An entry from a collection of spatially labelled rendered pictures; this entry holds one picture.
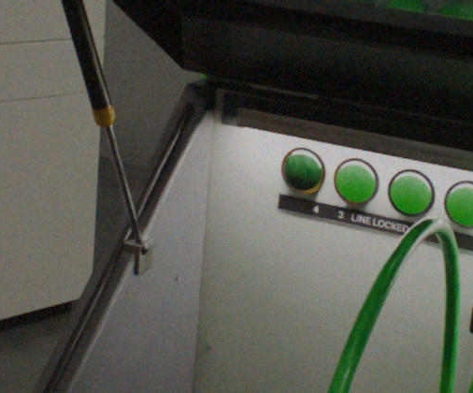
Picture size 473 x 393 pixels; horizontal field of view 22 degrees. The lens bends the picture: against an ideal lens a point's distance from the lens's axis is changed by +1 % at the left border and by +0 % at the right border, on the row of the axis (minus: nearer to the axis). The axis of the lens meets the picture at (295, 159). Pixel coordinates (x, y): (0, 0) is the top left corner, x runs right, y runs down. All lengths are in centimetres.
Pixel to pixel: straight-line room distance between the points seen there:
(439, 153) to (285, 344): 30
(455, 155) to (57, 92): 289
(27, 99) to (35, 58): 13
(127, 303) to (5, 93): 269
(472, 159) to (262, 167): 24
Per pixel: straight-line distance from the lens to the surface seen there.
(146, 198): 124
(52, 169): 405
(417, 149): 119
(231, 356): 138
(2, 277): 407
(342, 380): 85
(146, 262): 122
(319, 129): 122
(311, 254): 130
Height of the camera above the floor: 174
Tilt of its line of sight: 16 degrees down
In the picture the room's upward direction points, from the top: 6 degrees clockwise
